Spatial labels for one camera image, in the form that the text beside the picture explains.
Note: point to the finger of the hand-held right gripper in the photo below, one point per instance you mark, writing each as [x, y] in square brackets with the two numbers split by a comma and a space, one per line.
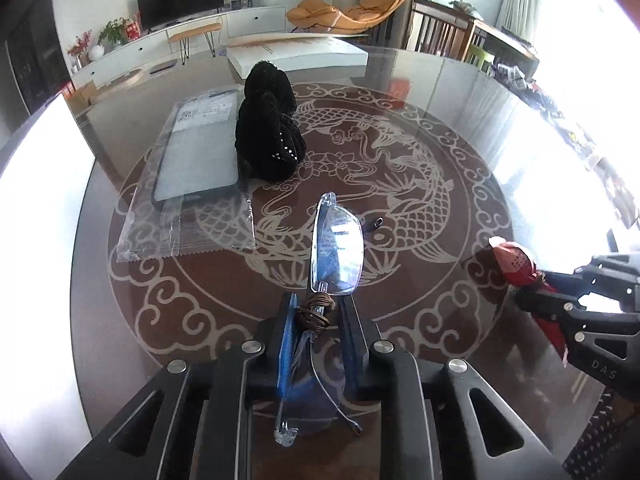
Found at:
[595, 272]
[550, 305]

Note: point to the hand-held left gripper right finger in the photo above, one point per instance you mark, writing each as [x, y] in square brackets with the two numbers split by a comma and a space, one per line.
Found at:
[351, 350]

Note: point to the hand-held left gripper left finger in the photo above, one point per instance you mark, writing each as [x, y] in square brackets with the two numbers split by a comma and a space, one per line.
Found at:
[286, 355]

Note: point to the red snack packet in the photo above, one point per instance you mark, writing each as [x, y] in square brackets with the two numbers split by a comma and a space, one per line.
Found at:
[515, 262]

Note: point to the clear rimless glasses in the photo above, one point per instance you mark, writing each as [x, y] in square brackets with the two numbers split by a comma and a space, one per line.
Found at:
[340, 240]

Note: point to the small black cap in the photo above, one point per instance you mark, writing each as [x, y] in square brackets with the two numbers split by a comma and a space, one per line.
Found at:
[377, 222]

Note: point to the clear plastic packaged pad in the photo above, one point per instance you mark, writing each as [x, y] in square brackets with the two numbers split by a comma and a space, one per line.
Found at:
[145, 230]

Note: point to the dark phone case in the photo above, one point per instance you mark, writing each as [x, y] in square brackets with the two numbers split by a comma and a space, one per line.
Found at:
[197, 160]

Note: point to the black knitted hat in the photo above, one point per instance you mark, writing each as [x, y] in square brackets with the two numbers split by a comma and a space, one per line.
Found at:
[267, 125]

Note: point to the dark wooden slatted chair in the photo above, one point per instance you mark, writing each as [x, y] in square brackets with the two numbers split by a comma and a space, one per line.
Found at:
[437, 30]

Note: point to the white flat carton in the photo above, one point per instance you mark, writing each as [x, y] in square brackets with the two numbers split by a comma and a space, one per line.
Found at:
[300, 55]

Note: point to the oval white low stool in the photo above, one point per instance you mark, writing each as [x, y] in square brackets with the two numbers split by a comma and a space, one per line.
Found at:
[122, 82]

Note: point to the brown cardboard carton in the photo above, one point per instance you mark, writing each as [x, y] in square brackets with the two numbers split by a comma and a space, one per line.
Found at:
[82, 95]

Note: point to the orange lounge chair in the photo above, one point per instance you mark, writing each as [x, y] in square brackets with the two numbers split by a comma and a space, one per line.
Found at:
[345, 17]

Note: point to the wooden bench with black legs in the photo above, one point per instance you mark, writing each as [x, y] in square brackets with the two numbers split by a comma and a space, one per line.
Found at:
[195, 32]

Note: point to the white television cabinet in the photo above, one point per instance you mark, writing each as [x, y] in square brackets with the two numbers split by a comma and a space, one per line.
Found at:
[250, 20]

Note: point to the white round vase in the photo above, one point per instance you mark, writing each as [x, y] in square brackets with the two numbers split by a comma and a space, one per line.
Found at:
[96, 53]

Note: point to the red gift bag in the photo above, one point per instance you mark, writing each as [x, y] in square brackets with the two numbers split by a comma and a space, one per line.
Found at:
[133, 30]

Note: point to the green leafy houseplant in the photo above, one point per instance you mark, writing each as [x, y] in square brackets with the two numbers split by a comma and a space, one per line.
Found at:
[114, 31]

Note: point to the red flower bouquet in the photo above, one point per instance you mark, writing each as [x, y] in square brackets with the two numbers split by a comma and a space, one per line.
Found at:
[80, 47]

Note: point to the black glass cabinet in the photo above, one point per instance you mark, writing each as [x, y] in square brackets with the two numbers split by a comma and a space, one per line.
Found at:
[35, 55]

